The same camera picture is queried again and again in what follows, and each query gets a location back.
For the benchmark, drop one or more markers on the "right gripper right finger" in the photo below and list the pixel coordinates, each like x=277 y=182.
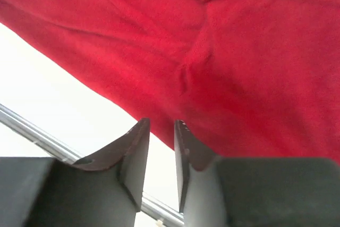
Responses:
x=252 y=191

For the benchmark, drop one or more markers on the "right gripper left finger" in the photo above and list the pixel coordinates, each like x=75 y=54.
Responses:
x=101 y=189

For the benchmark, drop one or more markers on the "red item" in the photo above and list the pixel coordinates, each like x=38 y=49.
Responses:
x=249 y=77

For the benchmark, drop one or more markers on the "aluminium table rail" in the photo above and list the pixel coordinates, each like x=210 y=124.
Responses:
x=162 y=213

